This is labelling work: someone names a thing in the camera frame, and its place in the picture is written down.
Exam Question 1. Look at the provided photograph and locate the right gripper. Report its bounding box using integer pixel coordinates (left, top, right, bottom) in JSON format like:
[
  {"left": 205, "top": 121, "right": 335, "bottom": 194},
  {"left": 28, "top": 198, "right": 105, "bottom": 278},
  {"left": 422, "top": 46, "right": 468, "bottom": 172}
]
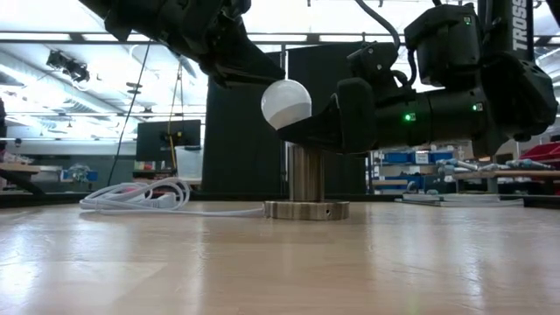
[{"left": 276, "top": 77, "right": 432, "bottom": 154}]

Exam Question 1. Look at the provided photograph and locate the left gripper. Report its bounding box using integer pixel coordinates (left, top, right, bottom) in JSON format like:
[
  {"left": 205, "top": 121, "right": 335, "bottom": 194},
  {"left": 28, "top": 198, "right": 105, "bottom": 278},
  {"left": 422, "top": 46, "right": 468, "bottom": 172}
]
[{"left": 143, "top": 0, "right": 285, "bottom": 87}]

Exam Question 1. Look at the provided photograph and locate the white lightbulb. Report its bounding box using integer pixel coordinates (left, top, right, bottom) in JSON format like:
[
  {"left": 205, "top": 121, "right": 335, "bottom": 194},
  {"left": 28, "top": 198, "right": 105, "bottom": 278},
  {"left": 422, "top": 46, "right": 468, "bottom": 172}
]
[{"left": 260, "top": 79, "right": 313, "bottom": 131}]

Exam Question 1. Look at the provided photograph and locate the metal lamp socket stand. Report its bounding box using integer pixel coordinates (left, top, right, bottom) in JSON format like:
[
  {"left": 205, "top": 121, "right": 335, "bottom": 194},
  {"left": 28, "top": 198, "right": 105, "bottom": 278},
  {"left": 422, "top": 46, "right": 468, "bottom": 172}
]
[{"left": 263, "top": 143, "right": 351, "bottom": 221}]

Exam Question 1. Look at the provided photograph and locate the black partition panel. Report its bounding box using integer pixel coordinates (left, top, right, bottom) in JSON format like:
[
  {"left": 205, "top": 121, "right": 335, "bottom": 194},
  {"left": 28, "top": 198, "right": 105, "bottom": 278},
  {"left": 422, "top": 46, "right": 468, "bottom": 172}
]
[
  {"left": 287, "top": 41, "right": 368, "bottom": 197},
  {"left": 201, "top": 51, "right": 286, "bottom": 197}
]

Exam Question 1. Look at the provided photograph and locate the blue storage bin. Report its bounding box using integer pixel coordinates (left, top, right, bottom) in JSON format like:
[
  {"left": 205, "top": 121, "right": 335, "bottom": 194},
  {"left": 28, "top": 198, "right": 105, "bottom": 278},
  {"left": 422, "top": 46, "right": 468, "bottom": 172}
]
[
  {"left": 428, "top": 150, "right": 455, "bottom": 164},
  {"left": 383, "top": 150, "right": 415, "bottom": 165}
]

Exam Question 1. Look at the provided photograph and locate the black computer monitor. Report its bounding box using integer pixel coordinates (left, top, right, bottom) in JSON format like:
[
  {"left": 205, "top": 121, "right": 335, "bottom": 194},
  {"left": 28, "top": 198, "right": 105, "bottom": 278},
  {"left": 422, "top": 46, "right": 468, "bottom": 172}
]
[{"left": 135, "top": 119, "right": 203, "bottom": 163}]

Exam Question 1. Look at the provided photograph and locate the translucent plastic container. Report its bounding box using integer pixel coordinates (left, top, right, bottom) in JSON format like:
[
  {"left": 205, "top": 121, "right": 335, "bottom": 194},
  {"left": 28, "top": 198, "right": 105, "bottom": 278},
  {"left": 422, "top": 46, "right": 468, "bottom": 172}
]
[{"left": 174, "top": 146, "right": 205, "bottom": 181}]

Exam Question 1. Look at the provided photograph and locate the black ceiling-hung device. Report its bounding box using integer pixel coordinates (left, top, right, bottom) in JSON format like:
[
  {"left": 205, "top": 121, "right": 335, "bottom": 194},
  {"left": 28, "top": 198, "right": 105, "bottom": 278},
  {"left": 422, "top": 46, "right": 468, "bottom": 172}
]
[{"left": 45, "top": 49, "right": 92, "bottom": 84}]

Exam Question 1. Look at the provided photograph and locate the wooden workbench with tools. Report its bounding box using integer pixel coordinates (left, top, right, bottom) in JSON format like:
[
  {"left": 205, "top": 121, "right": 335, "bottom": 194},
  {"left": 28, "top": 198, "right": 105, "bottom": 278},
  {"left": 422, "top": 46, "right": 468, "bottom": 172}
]
[{"left": 452, "top": 169, "right": 560, "bottom": 194}]

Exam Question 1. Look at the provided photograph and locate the red storage bin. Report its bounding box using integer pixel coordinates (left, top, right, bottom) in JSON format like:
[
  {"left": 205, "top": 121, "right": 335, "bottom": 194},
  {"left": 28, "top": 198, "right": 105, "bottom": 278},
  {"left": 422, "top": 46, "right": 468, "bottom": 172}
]
[{"left": 518, "top": 142, "right": 560, "bottom": 166}]

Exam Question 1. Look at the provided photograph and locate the wooden side table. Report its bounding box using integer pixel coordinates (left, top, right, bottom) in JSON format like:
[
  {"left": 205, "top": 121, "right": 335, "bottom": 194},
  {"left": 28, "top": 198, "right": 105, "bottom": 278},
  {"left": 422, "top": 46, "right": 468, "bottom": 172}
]
[{"left": 0, "top": 162, "right": 47, "bottom": 197}]

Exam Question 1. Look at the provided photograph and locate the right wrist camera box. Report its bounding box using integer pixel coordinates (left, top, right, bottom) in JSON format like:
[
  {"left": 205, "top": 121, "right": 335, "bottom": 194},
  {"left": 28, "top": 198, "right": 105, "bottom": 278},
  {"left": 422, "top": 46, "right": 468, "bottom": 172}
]
[{"left": 346, "top": 41, "right": 400, "bottom": 91}]

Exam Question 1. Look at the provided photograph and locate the hanging yellow strap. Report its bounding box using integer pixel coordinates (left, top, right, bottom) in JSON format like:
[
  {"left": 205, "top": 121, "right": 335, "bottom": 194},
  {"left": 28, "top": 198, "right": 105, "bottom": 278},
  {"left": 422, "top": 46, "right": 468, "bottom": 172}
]
[{"left": 167, "top": 60, "right": 186, "bottom": 172}]

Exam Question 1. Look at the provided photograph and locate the hanging black cable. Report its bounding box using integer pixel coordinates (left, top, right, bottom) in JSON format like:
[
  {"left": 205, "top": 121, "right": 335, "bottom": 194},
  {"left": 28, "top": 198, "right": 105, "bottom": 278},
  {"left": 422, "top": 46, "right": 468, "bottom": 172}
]
[{"left": 106, "top": 41, "right": 152, "bottom": 188}]

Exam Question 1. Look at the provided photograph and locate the black looped cable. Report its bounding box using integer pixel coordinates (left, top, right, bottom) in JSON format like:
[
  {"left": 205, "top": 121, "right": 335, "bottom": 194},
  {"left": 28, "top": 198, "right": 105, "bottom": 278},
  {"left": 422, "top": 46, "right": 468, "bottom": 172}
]
[{"left": 353, "top": 0, "right": 419, "bottom": 88}]

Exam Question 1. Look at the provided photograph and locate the white power cord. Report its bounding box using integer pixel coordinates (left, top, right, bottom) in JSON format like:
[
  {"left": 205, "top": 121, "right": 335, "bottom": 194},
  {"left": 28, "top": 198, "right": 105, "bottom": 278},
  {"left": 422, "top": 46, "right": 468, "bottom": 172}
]
[{"left": 79, "top": 176, "right": 266, "bottom": 219}]

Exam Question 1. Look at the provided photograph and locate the black aluminium table frame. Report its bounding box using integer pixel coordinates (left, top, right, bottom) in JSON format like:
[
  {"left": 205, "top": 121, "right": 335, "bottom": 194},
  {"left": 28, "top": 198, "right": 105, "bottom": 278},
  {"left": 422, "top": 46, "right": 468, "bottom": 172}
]
[{"left": 0, "top": 191, "right": 560, "bottom": 209}]

